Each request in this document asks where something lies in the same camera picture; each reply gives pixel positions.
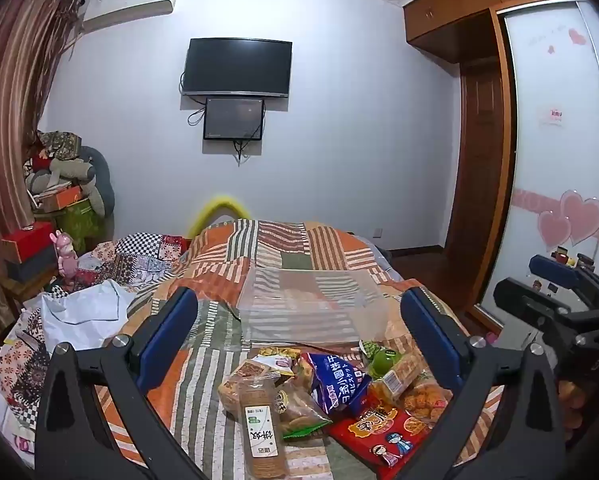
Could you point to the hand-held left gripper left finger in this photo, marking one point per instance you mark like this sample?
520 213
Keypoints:
178 325

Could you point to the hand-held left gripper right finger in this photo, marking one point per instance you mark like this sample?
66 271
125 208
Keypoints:
427 330

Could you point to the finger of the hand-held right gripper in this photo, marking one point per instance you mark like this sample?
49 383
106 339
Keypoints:
549 267
519 300

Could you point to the long cake snack packet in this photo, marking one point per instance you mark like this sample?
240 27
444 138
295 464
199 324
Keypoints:
397 377

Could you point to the blue snack bag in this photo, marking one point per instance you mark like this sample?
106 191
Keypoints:
337 382

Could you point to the clear plastic container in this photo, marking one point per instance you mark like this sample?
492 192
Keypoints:
319 305

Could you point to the small toy figures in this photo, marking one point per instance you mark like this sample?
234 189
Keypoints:
572 256

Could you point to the green round snack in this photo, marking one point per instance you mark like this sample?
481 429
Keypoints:
385 365

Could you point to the fried snack bag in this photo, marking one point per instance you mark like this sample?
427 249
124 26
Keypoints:
429 402

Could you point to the checked patchwork quilt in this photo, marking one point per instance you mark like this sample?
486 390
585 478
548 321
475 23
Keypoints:
134 260

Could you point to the brown snack packet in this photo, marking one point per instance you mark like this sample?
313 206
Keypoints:
244 372

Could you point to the white plastic bag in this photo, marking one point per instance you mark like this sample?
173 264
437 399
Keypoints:
84 315

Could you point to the white heart-printed wardrobe door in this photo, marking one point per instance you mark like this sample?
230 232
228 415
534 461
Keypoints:
554 170

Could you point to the yellow and white snack packet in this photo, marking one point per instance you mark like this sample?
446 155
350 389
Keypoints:
277 362

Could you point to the red snack packet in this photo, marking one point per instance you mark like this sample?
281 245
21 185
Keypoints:
379 435

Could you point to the striped patchwork blanket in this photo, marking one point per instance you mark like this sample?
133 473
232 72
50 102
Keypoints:
279 250

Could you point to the yellow hoop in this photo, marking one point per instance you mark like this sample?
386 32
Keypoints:
219 205

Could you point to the wooden door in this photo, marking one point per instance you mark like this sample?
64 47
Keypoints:
477 160

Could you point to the pink toy figure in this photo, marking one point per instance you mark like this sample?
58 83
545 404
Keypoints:
65 257

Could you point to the cracker tube packet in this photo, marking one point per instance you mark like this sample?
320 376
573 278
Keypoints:
262 430

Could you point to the green box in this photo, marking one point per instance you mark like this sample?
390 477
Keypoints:
79 225

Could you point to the clear green-edged biscuit bag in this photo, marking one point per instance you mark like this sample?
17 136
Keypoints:
302 412

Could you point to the grey box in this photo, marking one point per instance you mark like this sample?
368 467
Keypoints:
32 267

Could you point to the grey plush cushion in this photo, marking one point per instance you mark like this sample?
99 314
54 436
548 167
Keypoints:
104 180

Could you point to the floral cloth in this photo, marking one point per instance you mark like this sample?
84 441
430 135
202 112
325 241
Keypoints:
14 375

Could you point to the red box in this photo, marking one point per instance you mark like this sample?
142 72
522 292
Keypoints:
27 242

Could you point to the orange box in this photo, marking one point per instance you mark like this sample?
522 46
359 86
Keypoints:
62 197

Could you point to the small black monitor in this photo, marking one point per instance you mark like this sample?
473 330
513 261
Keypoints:
233 117

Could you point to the patterned dark fabric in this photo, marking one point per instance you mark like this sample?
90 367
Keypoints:
59 142

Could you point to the striped brown curtain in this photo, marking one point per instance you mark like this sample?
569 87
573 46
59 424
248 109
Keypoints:
9 135

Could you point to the wooden upper cabinet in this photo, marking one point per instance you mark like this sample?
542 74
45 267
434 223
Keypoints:
459 5

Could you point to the white air conditioner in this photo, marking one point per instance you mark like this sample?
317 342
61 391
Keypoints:
129 10

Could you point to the black wall television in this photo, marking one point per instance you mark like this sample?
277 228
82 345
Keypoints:
237 66

